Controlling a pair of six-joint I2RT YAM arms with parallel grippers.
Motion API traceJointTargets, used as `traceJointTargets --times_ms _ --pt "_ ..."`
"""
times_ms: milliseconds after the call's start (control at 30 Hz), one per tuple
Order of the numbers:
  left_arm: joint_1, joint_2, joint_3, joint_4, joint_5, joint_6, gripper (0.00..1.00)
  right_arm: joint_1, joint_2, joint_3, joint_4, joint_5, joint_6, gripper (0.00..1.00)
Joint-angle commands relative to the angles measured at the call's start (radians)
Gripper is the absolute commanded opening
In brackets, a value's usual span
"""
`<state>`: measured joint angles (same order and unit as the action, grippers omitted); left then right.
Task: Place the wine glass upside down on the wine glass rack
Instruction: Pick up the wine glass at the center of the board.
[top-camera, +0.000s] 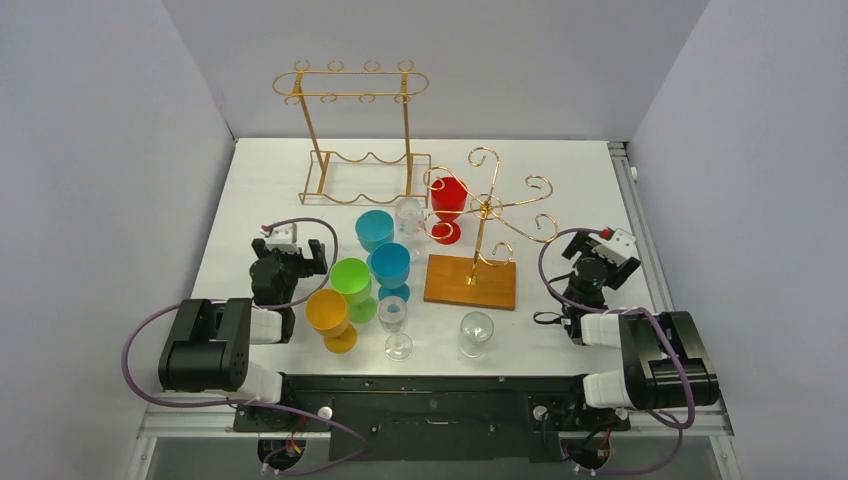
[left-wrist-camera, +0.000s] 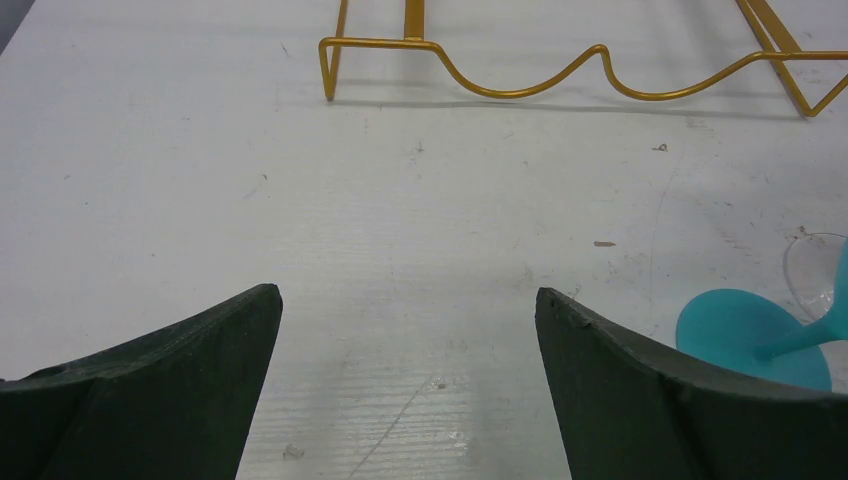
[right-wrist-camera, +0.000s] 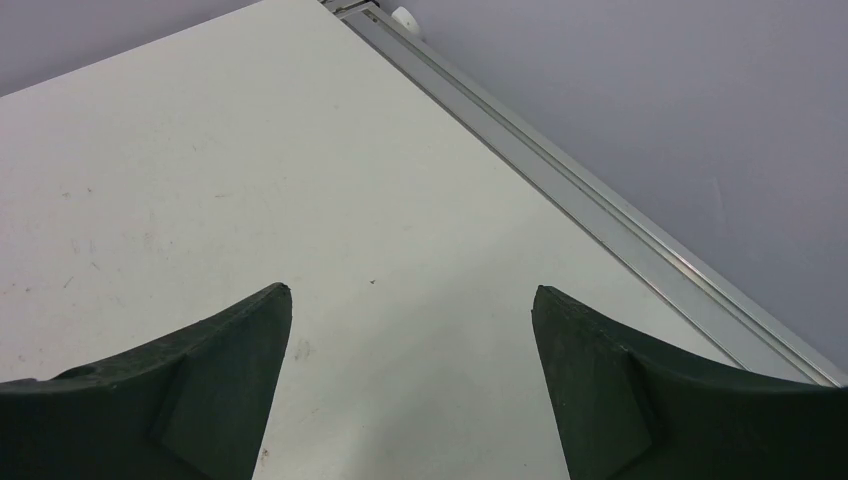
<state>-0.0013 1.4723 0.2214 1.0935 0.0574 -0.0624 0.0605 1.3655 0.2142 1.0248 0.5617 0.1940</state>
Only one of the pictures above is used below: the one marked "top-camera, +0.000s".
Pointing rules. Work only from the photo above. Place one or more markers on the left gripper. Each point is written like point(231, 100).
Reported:
point(259, 245)

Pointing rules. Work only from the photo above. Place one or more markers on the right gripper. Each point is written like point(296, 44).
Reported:
point(597, 254)

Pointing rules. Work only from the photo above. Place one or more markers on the blue plastic goblet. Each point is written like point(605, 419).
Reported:
point(374, 228)
point(390, 265)

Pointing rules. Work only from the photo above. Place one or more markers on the clear patterned wine glass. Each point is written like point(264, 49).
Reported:
point(475, 332)

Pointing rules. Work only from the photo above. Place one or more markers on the gold hook rack wooden base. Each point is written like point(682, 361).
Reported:
point(480, 280)

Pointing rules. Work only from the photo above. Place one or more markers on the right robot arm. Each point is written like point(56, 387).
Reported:
point(664, 363)

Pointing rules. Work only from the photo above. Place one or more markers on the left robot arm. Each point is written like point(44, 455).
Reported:
point(207, 348)

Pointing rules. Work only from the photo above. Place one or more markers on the small clear front wine glass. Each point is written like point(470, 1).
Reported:
point(393, 318)

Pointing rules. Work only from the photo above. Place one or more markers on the green plastic goblet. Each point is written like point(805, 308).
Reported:
point(351, 277)

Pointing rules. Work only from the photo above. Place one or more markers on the orange plastic goblet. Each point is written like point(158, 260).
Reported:
point(327, 313)

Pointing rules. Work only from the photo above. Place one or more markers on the clear glass near red goblet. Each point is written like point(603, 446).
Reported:
point(409, 222)

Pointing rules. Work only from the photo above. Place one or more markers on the red plastic goblet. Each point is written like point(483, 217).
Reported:
point(448, 196)

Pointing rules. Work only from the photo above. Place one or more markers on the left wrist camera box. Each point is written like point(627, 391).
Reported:
point(283, 239)

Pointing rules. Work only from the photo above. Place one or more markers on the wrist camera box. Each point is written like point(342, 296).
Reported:
point(616, 246)
point(283, 239)

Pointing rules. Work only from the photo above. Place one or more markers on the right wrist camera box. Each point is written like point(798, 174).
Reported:
point(616, 246)

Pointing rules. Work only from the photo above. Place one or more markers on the tall gold wire glass rack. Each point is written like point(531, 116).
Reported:
point(291, 85)

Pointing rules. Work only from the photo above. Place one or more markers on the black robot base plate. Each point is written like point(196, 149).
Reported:
point(430, 418)

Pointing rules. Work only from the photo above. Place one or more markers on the aluminium table frame rail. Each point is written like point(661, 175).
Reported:
point(712, 420)

